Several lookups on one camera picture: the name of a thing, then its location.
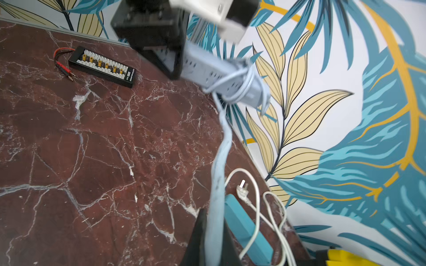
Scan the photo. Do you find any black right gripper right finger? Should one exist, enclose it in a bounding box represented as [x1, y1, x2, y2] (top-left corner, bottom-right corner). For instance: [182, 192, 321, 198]
[223, 222, 242, 266]

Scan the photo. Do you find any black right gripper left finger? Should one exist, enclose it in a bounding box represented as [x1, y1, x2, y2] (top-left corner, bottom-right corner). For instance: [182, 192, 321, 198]
[179, 208, 207, 266]

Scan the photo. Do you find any grey cord of strip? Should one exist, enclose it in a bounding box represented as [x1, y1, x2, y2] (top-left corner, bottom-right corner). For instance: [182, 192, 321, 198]
[202, 58, 272, 266]

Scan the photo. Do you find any grey power strip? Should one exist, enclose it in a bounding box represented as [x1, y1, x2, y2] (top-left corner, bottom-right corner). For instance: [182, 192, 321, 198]
[181, 42, 271, 114]

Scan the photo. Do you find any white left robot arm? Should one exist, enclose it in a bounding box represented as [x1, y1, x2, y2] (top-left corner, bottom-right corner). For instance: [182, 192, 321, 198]
[111, 1, 260, 80]

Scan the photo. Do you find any teal power strip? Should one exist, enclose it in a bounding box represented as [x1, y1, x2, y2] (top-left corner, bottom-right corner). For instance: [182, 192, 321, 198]
[225, 194, 274, 266]

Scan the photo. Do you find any yellow black toolbox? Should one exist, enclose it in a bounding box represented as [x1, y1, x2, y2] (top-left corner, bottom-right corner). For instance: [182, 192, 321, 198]
[316, 249, 379, 266]

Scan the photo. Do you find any black charging board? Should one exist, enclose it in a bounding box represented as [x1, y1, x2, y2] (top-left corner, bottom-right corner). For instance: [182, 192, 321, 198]
[68, 46, 136, 88]

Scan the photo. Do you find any white cord of teal strip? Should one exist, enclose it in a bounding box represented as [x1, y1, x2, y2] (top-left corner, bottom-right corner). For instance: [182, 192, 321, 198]
[224, 167, 297, 266]

